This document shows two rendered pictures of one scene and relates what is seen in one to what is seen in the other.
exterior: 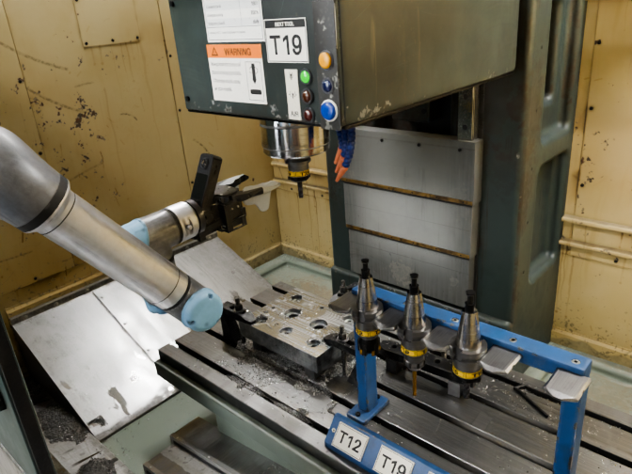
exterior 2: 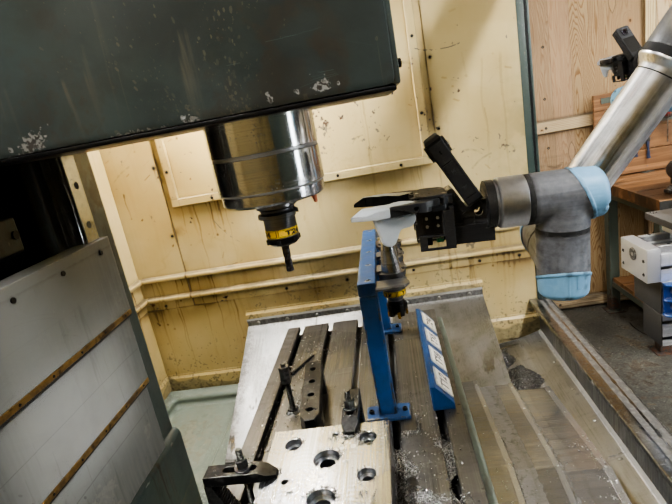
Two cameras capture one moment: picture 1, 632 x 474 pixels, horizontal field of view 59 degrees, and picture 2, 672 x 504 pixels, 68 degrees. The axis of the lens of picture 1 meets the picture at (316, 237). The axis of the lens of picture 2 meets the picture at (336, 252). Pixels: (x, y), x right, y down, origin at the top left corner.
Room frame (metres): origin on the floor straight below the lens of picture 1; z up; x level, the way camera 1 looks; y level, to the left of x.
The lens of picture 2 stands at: (1.67, 0.68, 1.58)
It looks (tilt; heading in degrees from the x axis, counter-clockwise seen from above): 15 degrees down; 233
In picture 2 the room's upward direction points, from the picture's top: 11 degrees counter-clockwise
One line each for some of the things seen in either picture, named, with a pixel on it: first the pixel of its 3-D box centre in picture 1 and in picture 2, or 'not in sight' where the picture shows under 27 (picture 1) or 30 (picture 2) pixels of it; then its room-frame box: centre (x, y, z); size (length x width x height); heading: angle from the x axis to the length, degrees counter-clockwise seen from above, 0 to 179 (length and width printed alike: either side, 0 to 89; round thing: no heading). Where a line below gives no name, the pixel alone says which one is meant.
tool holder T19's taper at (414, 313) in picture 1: (414, 308); not in sight; (0.88, -0.17, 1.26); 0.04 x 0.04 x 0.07
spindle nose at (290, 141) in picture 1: (294, 124); (266, 158); (1.27, 0.03, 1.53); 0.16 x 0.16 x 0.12
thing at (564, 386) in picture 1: (565, 387); not in sight; (0.68, -0.37, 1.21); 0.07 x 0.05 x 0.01; 136
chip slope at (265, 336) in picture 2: not in sight; (364, 384); (0.82, -0.44, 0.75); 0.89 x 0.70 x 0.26; 136
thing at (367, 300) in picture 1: (366, 291); (388, 255); (0.95, -0.09, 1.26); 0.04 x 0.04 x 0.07
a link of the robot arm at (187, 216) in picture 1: (181, 222); (506, 201); (1.03, 0.26, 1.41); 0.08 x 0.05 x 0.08; 46
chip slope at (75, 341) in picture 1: (182, 323); not in sight; (1.73, 0.51, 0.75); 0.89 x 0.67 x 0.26; 136
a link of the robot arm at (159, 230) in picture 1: (148, 238); (562, 197); (0.97, 0.32, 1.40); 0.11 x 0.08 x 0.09; 136
